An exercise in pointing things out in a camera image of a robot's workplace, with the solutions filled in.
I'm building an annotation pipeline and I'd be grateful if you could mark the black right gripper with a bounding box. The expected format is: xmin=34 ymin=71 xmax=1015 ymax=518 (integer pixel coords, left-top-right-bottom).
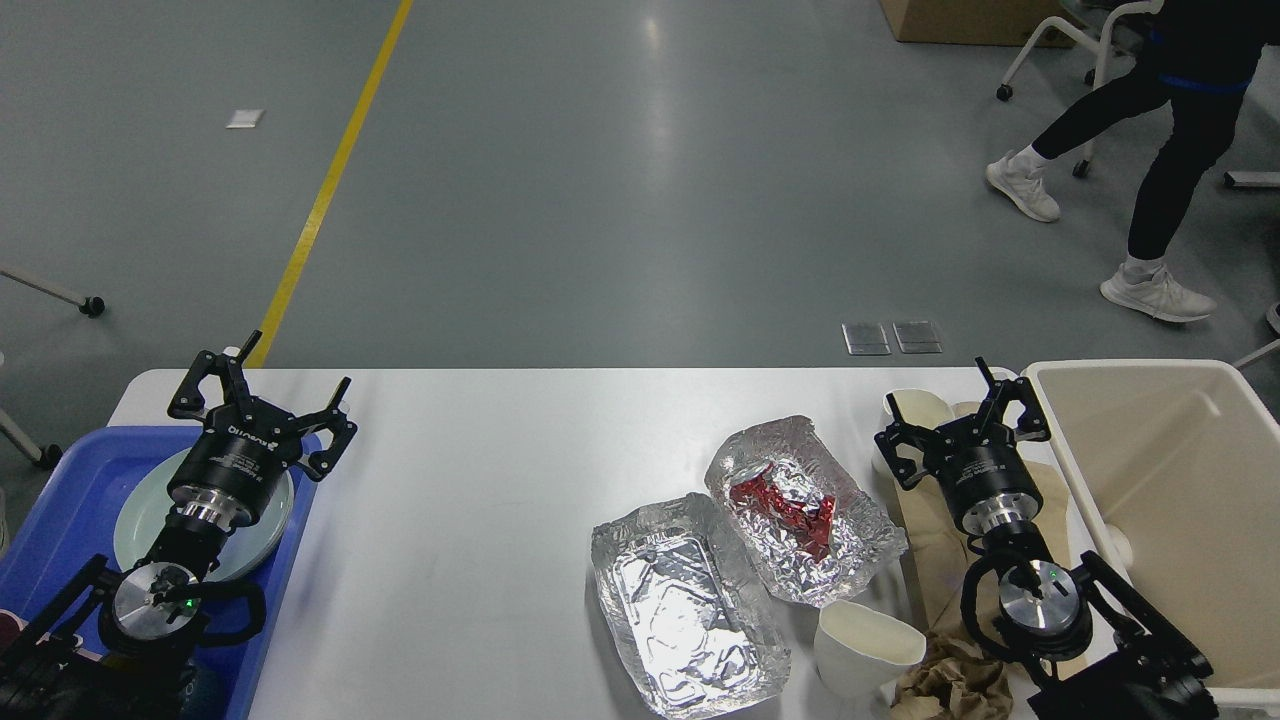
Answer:
xmin=876 ymin=357 xmax=1051 ymax=536

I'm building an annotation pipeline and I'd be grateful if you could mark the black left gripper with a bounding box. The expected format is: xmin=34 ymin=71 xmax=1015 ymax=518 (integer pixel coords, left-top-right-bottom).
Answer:
xmin=166 ymin=331 xmax=358 ymax=529

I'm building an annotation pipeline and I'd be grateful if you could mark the brown paper sheet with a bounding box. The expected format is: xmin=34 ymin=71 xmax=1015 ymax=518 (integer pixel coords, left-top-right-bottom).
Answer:
xmin=893 ymin=401 xmax=1094 ymax=646

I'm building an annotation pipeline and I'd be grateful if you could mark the green plate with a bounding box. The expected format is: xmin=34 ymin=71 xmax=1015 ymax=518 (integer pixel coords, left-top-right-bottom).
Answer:
xmin=113 ymin=448 xmax=294 ymax=582

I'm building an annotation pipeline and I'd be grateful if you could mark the pink mug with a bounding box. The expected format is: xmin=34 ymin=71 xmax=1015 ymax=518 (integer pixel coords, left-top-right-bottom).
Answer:
xmin=0 ymin=609 xmax=27 ymax=653

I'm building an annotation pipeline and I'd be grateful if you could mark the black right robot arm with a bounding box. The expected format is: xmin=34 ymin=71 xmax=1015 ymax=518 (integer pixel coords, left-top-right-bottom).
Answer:
xmin=876 ymin=359 xmax=1219 ymax=719

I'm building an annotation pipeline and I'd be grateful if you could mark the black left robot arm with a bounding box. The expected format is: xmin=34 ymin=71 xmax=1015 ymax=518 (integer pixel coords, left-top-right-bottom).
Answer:
xmin=3 ymin=331 xmax=358 ymax=719

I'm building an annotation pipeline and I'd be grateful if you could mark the white paper cup far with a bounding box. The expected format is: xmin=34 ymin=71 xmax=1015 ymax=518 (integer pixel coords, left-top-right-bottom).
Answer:
xmin=872 ymin=388 xmax=955 ymax=480

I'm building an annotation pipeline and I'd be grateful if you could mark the white paper cup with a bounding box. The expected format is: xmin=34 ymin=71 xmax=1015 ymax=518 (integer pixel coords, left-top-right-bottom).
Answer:
xmin=872 ymin=388 xmax=955 ymax=480
xmin=813 ymin=601 xmax=927 ymax=700

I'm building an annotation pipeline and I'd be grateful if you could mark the right floor outlet plate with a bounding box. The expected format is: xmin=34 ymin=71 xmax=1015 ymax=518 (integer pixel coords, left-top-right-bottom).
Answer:
xmin=892 ymin=322 xmax=945 ymax=354

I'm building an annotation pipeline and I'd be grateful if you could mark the floor outlet plate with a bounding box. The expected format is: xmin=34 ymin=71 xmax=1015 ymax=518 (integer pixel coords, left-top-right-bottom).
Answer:
xmin=892 ymin=322 xmax=945 ymax=354
xmin=841 ymin=322 xmax=893 ymax=357

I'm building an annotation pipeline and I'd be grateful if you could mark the left floor outlet plate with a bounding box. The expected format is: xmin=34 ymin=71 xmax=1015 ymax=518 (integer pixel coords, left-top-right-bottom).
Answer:
xmin=841 ymin=322 xmax=893 ymax=357

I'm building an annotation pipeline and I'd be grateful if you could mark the crushed red can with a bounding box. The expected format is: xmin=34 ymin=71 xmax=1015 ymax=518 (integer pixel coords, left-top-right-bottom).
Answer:
xmin=728 ymin=460 xmax=836 ymax=562

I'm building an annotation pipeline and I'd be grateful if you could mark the foil tray with red wrapper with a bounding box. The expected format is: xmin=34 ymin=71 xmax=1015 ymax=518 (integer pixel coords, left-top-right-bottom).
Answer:
xmin=704 ymin=415 xmax=908 ymax=609

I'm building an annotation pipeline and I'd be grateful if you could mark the chair leg with caster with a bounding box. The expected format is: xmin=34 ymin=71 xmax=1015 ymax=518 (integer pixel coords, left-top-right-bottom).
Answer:
xmin=1 ymin=265 xmax=106 ymax=318

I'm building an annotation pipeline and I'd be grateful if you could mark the beige plastic bin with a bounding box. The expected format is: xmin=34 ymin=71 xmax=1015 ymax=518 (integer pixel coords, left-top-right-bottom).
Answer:
xmin=1025 ymin=359 xmax=1279 ymax=715

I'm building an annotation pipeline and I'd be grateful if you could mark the blue plastic tray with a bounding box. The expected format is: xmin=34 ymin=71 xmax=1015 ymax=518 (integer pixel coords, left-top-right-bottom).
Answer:
xmin=1 ymin=427 xmax=317 ymax=719

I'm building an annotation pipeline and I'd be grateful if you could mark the white paper cup near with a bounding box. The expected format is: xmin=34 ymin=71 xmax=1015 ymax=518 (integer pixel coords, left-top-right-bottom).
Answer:
xmin=813 ymin=601 xmax=927 ymax=700

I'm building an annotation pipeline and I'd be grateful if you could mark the crumpled brown paper ball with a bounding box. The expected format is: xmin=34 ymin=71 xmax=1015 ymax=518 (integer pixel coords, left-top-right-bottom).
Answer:
xmin=890 ymin=633 xmax=1014 ymax=719

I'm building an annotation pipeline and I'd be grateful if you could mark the empty foil tray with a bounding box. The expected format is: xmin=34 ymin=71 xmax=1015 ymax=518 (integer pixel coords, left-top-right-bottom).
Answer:
xmin=590 ymin=493 xmax=791 ymax=719

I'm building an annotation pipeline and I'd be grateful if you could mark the cardboard box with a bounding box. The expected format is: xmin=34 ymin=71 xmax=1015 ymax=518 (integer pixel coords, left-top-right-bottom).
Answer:
xmin=879 ymin=1 xmax=1061 ymax=47

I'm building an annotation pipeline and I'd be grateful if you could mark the white office chair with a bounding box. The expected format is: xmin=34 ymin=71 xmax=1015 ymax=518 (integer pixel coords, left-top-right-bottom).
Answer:
xmin=995 ymin=0 xmax=1166 ymax=181

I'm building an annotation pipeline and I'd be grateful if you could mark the person in black pants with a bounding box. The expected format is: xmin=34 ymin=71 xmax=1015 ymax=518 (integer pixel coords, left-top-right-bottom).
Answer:
xmin=986 ymin=0 xmax=1280 ymax=324

